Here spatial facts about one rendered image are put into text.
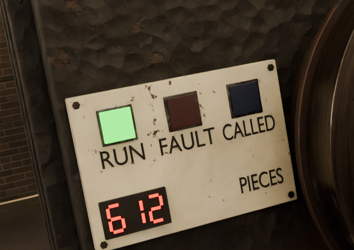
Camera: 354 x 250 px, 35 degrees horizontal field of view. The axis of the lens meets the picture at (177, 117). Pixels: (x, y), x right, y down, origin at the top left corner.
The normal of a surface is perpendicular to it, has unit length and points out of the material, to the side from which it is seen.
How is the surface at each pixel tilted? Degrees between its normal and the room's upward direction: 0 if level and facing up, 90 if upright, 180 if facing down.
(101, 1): 90
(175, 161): 90
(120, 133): 90
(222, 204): 90
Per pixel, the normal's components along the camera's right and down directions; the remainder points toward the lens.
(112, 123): 0.29, 0.04
